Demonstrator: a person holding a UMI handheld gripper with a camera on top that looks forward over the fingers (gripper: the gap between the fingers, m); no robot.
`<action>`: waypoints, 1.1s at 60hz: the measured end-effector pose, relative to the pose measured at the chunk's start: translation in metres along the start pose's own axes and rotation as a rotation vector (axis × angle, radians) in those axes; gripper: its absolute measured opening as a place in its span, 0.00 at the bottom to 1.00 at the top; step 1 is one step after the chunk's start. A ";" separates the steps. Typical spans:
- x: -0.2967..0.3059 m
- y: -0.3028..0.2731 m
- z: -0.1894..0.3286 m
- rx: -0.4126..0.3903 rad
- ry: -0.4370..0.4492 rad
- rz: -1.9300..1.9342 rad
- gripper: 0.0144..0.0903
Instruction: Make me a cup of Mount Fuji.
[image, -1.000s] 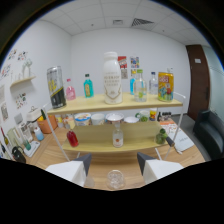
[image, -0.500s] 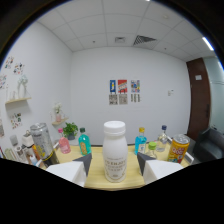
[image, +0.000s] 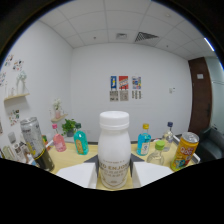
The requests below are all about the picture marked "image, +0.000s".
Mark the clear bottle green cap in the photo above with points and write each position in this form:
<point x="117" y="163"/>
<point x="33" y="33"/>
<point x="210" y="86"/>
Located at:
<point x="156" y="155"/>

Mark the teal liquid bottle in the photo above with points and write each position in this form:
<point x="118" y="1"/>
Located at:
<point x="81" y="141"/>

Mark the small wooden wall shelf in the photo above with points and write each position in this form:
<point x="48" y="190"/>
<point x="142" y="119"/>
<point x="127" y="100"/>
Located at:
<point x="59" y="118"/>

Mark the white vase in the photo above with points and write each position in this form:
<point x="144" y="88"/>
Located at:
<point x="21" y="85"/>

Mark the blue wall poster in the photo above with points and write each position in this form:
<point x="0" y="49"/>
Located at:
<point x="113" y="82"/>

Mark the blue bottle yellow cap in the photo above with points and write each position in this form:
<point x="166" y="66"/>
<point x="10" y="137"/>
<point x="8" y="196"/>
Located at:
<point x="144" y="141"/>

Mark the white milk bottle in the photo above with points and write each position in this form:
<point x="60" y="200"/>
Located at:
<point x="114" y="150"/>

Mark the white wall switch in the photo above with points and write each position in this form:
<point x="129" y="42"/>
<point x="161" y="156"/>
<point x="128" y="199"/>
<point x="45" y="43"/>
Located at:
<point x="172" y="90"/>

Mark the green potted plant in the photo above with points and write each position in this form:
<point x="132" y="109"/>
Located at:
<point x="69" y="126"/>

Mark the ceiling air vent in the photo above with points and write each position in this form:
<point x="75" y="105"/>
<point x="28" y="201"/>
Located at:
<point x="146" y="36"/>

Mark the pink vase with flowers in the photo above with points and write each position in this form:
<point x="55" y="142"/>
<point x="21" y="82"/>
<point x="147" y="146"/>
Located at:
<point x="57" y="111"/>

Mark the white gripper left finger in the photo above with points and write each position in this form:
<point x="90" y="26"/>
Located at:
<point x="78" y="175"/>

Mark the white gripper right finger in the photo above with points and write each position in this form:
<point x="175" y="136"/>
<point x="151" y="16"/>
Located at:
<point x="150" y="173"/>

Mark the square ceiling fixture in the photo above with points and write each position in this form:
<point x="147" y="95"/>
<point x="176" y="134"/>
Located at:
<point x="121" y="36"/>

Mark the brown door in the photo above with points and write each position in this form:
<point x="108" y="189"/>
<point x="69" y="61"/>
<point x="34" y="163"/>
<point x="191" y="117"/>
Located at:
<point x="200" y="96"/>

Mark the black armchair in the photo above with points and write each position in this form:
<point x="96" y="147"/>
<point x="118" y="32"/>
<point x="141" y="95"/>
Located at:
<point x="211" y="143"/>

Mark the clear bottle blue cap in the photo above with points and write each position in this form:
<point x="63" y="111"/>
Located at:
<point x="168" y="136"/>

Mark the tall black silver can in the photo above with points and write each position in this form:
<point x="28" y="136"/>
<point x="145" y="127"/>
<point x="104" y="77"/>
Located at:
<point x="35" y="143"/>

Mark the pink liquid bottle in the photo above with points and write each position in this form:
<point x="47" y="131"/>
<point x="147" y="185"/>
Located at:
<point x="60" y="141"/>

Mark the multicolour wall poster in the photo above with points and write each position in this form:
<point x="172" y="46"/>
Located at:
<point x="136" y="82"/>

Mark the two-tier wooden shelf rack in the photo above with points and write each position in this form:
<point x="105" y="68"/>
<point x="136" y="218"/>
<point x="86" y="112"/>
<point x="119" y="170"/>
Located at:
<point x="66" y="158"/>

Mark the red wall poster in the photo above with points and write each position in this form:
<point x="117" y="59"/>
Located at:
<point x="123" y="82"/>

